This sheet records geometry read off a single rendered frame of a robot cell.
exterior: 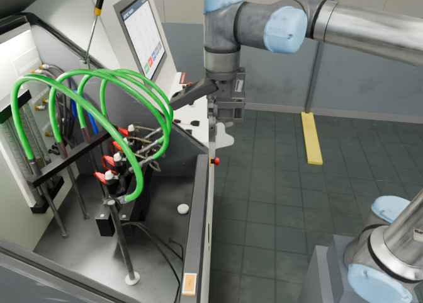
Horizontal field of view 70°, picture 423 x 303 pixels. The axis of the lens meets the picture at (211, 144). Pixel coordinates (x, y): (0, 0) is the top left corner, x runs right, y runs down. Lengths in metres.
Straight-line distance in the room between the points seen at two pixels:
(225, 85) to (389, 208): 0.47
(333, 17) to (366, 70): 2.75
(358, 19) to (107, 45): 0.75
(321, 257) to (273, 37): 0.76
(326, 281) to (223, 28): 0.78
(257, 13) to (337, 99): 2.94
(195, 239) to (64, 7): 0.79
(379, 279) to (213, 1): 0.60
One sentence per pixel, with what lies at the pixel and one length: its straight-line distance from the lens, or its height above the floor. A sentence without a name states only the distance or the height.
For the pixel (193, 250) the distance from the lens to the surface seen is 0.86.
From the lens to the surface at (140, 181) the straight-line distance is 0.64.
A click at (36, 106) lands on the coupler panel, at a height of 1.21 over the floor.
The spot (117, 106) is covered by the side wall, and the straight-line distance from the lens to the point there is 1.12.
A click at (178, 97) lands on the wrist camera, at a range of 0.67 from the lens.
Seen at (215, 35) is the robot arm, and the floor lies 1.49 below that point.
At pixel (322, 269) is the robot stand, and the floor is 0.80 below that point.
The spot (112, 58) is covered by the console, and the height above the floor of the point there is 1.31.
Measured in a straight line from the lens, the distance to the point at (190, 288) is 0.79.
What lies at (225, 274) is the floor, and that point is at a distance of 1.93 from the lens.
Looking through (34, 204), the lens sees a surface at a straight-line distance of 1.10.
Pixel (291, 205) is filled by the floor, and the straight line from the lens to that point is 2.34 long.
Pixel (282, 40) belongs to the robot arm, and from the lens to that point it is 0.54.
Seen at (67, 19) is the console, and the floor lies 1.43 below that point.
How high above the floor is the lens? 1.66
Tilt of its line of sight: 36 degrees down
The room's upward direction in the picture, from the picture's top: straight up
